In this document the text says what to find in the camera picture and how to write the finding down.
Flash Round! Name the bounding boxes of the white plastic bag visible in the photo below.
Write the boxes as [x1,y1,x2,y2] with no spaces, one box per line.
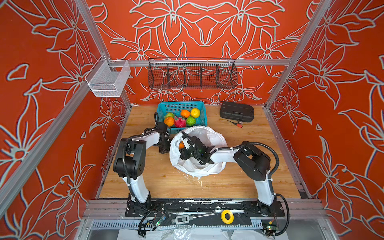
[170,126,228,177]

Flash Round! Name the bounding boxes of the orange fruit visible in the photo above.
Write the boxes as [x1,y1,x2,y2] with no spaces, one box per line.
[179,141,185,150]
[164,117,175,128]
[180,110,191,119]

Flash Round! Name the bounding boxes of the pink dragon fruit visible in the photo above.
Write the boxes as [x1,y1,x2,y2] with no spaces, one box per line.
[174,117,187,128]

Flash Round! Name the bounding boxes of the yellow lemon fruit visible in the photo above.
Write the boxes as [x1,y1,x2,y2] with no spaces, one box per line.
[190,108,201,119]

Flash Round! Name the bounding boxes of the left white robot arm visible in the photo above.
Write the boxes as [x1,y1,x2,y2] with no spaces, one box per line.
[113,112,171,213]

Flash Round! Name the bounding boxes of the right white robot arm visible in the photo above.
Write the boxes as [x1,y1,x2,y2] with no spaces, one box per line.
[181,131,280,216]

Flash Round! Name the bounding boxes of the yellow tape roll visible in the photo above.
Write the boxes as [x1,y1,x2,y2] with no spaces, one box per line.
[221,210,235,225]

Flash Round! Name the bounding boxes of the red handled screwdriver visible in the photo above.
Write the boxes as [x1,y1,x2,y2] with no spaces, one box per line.
[228,120,243,128]

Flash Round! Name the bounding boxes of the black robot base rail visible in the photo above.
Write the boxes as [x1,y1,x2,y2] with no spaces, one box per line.
[123,199,290,234]

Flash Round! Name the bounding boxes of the black wire wall basket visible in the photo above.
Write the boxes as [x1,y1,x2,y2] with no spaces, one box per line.
[148,57,238,90]

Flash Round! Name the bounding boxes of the clear plastic wall bin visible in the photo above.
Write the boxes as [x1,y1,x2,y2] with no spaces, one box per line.
[85,55,131,97]

